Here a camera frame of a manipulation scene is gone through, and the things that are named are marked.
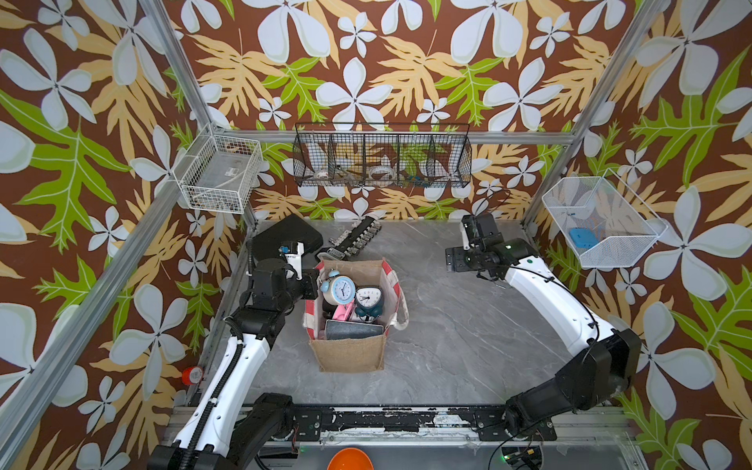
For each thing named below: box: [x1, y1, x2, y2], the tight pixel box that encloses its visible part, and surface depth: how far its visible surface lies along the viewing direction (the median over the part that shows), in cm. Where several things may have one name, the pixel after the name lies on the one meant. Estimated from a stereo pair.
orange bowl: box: [327, 446, 375, 470], surface depth 67 cm
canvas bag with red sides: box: [303, 258, 410, 373], surface depth 82 cm
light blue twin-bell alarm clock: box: [320, 269, 357, 306], surface depth 83 cm
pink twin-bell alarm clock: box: [332, 298, 355, 322], surface depth 84 cm
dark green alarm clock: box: [355, 285, 383, 322], surface depth 86 cm
